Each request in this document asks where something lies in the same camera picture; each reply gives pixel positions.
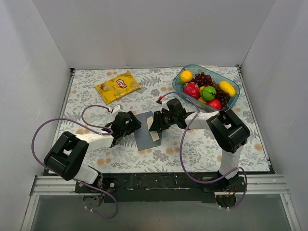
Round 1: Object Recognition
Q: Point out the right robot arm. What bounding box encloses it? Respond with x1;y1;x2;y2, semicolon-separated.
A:
149;99;250;191

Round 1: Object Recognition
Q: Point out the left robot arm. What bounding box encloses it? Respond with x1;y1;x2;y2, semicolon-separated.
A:
44;111;141;193

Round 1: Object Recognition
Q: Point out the floral tablecloth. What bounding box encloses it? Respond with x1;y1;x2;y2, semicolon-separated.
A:
58;67;269;173

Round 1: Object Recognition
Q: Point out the yellow Lays chips bag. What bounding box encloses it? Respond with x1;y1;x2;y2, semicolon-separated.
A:
95;71;141;104

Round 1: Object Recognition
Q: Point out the small orange fruit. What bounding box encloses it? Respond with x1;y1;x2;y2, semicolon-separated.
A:
199;86;205;95

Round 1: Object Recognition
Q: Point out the green ball fruit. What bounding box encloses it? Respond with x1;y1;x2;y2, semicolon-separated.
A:
200;86;216;101

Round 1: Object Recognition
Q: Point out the red apple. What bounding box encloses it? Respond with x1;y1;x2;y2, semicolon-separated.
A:
207;99;221;110

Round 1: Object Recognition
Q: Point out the yellow lemon left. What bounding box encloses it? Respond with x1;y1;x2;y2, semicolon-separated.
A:
180;70;193;84

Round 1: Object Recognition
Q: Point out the teal plastic fruit basket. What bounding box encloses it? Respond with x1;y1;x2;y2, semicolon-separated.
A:
172;64;241;112

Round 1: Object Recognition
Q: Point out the purple grape bunch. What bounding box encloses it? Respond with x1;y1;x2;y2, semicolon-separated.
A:
192;72;231;108

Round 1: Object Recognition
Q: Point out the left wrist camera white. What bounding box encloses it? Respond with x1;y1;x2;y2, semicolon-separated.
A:
112;104;123;116

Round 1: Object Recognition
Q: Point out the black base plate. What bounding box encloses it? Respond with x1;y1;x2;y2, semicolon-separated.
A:
74;172;247;204

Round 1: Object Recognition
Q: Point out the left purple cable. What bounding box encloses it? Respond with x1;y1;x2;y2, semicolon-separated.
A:
32;105;119;219

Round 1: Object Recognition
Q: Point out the purple cable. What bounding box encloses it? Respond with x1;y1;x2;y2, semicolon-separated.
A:
32;105;119;219
161;91;247;209

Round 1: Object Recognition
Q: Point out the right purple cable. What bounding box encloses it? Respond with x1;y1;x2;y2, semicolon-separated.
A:
161;91;247;209

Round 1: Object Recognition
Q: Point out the aluminium frame rail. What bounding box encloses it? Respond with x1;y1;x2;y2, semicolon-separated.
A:
31;174;290;195

